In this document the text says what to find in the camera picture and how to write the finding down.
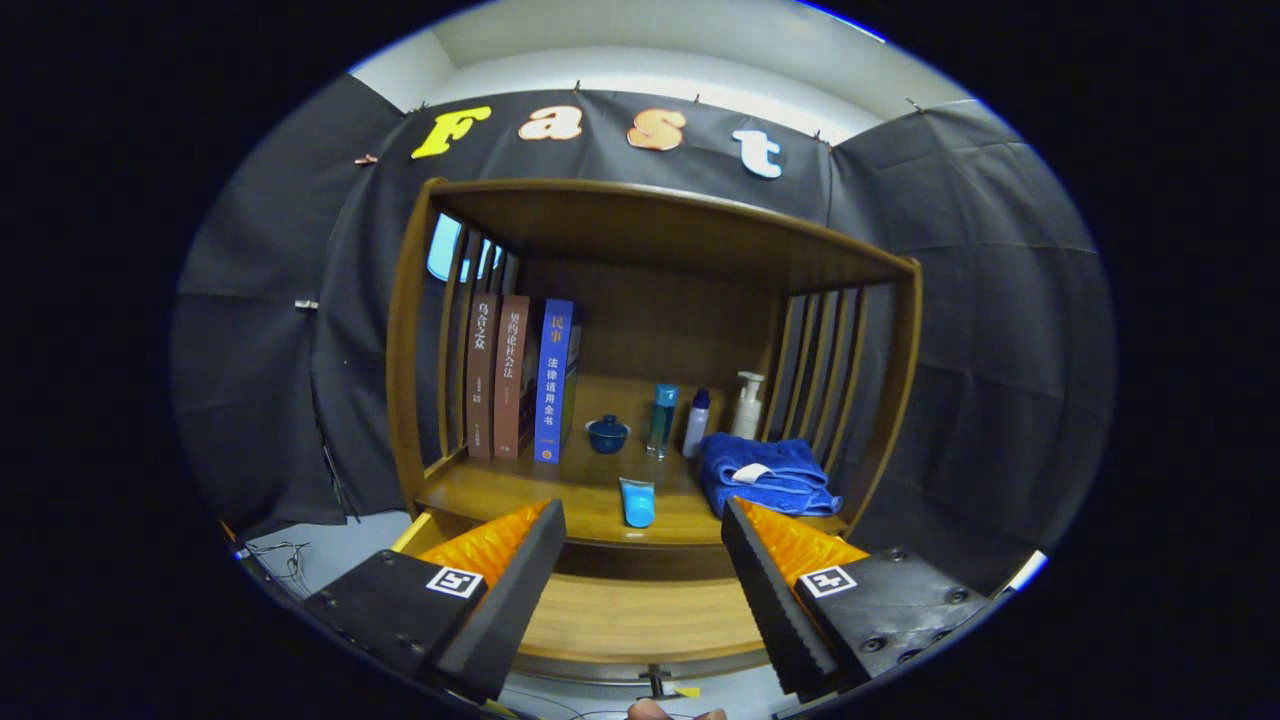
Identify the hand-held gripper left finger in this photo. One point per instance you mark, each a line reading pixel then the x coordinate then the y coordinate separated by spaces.
pixel 510 610

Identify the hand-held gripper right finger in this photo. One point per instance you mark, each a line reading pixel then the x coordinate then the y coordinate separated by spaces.
pixel 780 610

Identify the wooden drawer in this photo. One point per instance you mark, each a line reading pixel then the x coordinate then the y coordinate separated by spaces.
pixel 640 610

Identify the black drawer knob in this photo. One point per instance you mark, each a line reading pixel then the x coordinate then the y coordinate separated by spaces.
pixel 655 680

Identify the blue white cosmetic tube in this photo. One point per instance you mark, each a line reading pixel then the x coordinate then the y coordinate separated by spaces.
pixel 637 505

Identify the wooden countertop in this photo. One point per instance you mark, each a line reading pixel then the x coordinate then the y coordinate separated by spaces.
pixel 590 500

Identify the wooden cabinet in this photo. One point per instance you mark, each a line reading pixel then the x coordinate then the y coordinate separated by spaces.
pixel 650 230

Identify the blue folded towel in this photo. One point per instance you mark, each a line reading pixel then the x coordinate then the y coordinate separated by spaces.
pixel 790 495

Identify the white pump bottle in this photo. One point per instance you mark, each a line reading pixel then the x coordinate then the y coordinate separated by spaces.
pixel 745 415

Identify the white bottle blue cap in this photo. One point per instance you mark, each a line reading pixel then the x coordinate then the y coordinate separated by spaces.
pixel 695 430

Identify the blue lidded teacup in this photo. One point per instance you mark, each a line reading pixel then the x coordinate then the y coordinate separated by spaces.
pixel 607 436

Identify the teal glass bottle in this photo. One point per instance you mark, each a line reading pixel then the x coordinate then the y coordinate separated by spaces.
pixel 661 420

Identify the reddish brown book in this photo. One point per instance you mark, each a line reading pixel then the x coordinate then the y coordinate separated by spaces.
pixel 510 380

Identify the dark brown book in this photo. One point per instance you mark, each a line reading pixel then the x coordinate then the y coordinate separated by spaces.
pixel 481 380

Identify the blue book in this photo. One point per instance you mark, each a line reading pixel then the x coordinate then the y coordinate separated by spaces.
pixel 552 380

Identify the white slotted box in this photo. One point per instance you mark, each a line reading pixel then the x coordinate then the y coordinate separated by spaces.
pixel 1030 568

